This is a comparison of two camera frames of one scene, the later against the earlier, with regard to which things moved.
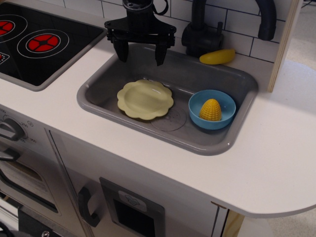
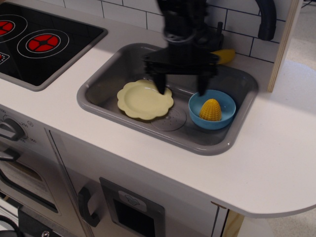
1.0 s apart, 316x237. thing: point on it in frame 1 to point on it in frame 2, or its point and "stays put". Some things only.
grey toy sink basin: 185,74 stays put
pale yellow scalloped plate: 145,99 stays put
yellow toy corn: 210,110 stays put
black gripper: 140,25 to 195,59
